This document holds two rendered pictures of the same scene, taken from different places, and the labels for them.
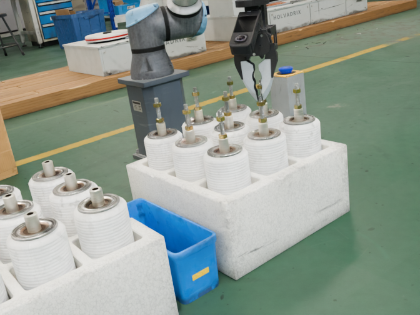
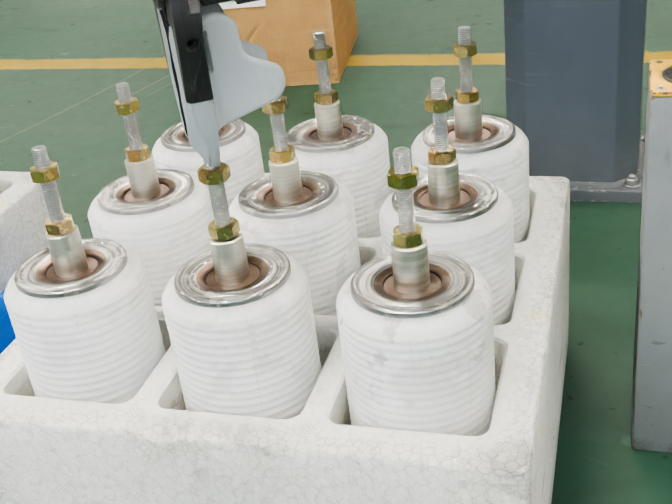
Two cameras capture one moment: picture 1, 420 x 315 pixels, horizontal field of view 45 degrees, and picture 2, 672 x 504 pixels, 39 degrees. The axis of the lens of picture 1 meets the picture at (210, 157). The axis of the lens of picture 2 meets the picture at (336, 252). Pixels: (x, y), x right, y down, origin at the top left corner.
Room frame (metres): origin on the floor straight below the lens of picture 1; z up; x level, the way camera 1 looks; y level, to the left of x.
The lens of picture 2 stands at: (0.85, -0.61, 0.55)
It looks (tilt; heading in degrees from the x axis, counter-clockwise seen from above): 29 degrees down; 55
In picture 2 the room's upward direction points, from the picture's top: 7 degrees counter-clockwise
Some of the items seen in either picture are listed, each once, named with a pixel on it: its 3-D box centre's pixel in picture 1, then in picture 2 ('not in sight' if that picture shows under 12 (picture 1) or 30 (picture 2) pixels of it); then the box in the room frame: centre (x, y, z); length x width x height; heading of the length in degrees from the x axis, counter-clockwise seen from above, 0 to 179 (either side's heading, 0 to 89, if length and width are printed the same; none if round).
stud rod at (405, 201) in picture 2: (297, 99); (406, 208); (1.16, -0.22, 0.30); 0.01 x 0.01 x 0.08
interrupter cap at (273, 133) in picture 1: (264, 134); (232, 275); (1.09, -0.13, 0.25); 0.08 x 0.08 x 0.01
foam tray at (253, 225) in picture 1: (237, 187); (314, 370); (1.19, -0.06, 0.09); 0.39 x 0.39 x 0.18; 37
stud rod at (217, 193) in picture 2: (261, 112); (219, 203); (1.09, -0.13, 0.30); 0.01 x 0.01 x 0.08
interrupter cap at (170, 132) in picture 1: (162, 134); (203, 134); (1.21, 0.11, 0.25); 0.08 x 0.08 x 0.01
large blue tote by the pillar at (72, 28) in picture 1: (80, 29); not in sight; (5.85, 1.21, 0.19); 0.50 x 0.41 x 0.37; 39
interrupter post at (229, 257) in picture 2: (263, 129); (229, 258); (1.09, -0.13, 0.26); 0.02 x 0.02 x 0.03
